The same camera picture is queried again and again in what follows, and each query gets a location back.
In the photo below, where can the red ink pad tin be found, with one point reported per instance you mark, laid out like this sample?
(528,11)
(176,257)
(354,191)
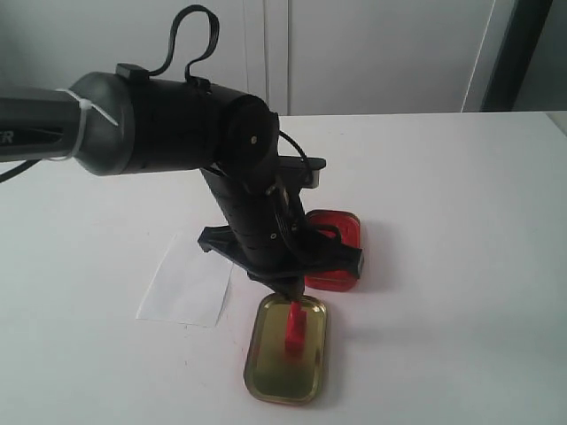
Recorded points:
(345,227)

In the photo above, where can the white zip tie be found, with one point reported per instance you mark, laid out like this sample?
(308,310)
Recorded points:
(85,106)

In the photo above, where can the red stamp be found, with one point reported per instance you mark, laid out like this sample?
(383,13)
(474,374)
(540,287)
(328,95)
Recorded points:
(296,329)

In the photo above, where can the white paper sheet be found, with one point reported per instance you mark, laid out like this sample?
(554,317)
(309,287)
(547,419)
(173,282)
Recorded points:
(188,287)

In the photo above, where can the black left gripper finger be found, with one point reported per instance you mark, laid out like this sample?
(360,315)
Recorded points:
(285,290)

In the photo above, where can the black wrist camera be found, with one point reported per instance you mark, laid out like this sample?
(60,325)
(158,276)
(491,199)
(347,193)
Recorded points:
(298,173)

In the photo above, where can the gold tin lid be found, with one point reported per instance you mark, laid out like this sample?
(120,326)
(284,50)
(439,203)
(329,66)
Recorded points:
(286,355)

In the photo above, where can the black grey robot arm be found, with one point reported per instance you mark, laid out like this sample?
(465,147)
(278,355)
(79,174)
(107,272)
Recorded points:
(128,122)

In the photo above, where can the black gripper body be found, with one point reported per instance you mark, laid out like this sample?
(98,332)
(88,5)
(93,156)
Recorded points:
(268,234)

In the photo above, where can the dark vertical post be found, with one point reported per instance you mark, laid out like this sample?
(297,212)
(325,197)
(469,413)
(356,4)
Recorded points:
(520,40)

